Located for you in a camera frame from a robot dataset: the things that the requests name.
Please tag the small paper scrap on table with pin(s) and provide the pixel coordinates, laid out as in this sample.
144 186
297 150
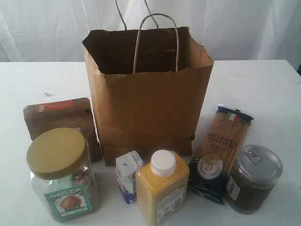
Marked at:
48 94

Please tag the small white blue carton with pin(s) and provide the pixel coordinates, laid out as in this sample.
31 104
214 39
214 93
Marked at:
126 167

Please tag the clear nut jar yellow lid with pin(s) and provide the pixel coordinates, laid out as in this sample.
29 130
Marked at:
62 174

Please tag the brown kraft standup pouch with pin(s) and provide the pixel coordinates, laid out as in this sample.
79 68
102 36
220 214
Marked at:
74 113

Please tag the brown paper bag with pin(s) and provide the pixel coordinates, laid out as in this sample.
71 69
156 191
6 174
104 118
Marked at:
147 89

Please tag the yellow grain bottle white cap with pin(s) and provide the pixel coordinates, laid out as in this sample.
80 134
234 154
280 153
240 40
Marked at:
161 186

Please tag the spaghetti packet dark blue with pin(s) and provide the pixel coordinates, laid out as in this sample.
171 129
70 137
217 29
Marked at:
211 164

